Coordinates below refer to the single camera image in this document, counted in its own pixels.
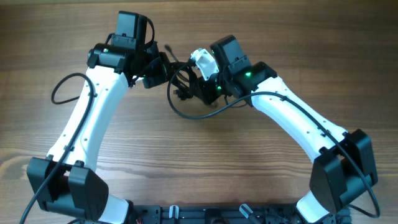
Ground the black USB cable bundle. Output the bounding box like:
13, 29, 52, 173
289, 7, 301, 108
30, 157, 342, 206
169, 60, 200, 101

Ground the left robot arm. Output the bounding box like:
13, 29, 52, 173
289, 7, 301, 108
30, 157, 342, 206
27, 11, 169, 223

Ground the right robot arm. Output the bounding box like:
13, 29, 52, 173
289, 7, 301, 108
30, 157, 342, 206
190, 35, 378, 223

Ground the left camera black cable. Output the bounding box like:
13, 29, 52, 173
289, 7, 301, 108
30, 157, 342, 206
19, 72, 97, 224

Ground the camera black cable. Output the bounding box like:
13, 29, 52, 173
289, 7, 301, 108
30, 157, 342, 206
166, 58, 381, 218
19, 72, 97, 224

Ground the right camera black cable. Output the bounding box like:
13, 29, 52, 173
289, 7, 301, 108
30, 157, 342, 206
166, 58, 381, 218

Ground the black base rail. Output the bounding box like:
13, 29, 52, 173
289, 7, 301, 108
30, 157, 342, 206
74, 203, 352, 224

